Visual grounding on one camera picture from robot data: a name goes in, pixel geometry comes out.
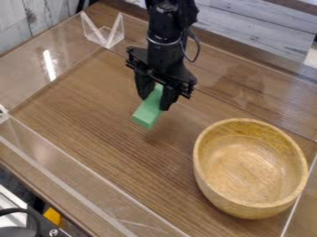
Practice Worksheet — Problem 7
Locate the brown wooden bowl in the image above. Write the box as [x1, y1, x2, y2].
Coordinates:
[192, 118, 309, 219]

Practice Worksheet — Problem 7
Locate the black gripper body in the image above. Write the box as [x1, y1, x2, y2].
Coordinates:
[125, 33, 199, 100]

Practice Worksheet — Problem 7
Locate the clear acrylic corner bracket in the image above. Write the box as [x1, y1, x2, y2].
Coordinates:
[79, 12, 125, 49]

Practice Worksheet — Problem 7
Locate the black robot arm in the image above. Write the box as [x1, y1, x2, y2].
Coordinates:
[125, 0, 200, 111]

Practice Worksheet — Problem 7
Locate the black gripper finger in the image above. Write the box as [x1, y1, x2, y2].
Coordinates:
[159, 86, 180, 111]
[135, 72, 156, 100]

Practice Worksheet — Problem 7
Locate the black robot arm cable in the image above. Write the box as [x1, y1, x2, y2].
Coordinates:
[178, 28, 202, 64]

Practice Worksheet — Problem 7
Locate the green rectangular block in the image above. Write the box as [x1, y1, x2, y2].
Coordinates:
[132, 84, 163, 130]

